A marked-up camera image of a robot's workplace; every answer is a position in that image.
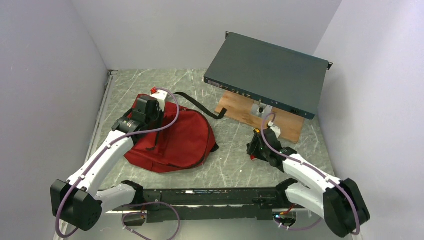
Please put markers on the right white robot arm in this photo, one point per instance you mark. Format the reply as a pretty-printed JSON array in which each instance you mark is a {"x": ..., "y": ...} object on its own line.
[{"x": 338, "y": 202}]

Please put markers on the silver metal bracket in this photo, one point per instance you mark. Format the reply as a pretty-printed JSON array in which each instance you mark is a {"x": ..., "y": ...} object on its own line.
[{"x": 259, "y": 109}]

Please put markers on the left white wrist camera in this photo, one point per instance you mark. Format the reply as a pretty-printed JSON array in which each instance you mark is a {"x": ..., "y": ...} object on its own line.
[{"x": 161, "y": 96}]

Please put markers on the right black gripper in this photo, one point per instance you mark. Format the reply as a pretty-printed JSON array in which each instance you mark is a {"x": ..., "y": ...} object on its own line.
[{"x": 253, "y": 149}]

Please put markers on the red student backpack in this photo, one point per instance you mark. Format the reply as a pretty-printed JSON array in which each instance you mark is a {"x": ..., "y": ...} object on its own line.
[{"x": 184, "y": 145}]

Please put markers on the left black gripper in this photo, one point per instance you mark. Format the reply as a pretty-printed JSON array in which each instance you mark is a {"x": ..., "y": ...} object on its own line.
[{"x": 161, "y": 115}]

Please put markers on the wooden board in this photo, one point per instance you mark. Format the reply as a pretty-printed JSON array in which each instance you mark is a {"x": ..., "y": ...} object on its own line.
[{"x": 238, "y": 108}]

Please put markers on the dark teal rack server box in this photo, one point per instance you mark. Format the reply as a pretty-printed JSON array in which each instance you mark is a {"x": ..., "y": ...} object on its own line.
[{"x": 276, "y": 76}]

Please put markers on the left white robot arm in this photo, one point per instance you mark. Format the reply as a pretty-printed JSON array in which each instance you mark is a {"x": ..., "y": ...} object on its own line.
[{"x": 79, "y": 201}]

